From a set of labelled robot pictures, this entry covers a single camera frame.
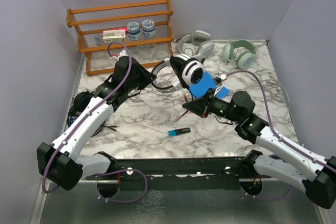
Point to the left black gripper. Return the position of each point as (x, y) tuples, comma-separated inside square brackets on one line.
[(146, 75)]

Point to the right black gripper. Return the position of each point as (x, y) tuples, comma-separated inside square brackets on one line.
[(199, 106)]

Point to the black blue headphones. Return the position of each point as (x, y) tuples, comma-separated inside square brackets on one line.
[(80, 102)]

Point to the blue notebook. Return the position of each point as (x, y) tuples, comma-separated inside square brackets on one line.
[(206, 82)]

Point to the wooden shelf rack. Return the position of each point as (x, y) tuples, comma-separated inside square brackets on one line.
[(110, 27)]

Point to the black white headphones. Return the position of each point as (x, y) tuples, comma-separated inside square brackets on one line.
[(188, 70)]

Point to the white stick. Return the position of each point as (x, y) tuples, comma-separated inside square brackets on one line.
[(153, 128)]

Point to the right blue white jar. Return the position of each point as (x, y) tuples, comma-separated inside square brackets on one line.
[(148, 27)]

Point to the grey white headphones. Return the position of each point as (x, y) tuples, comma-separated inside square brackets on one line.
[(201, 41)]

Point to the left blue white jar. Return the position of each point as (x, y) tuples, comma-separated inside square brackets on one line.
[(133, 31)]

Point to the blue black highlighter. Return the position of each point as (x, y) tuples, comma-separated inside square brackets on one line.
[(181, 131)]

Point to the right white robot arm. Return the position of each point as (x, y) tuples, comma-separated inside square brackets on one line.
[(299, 167)]

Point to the blue white jar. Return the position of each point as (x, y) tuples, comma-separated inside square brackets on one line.
[(133, 31), (148, 27)]

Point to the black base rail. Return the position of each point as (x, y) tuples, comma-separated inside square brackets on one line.
[(177, 174)]

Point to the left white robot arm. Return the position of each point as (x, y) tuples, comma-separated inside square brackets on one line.
[(59, 161)]

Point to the white red box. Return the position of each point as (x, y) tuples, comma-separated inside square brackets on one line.
[(118, 35)]

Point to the mint green headphones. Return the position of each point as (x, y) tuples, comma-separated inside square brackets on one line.
[(241, 52)]

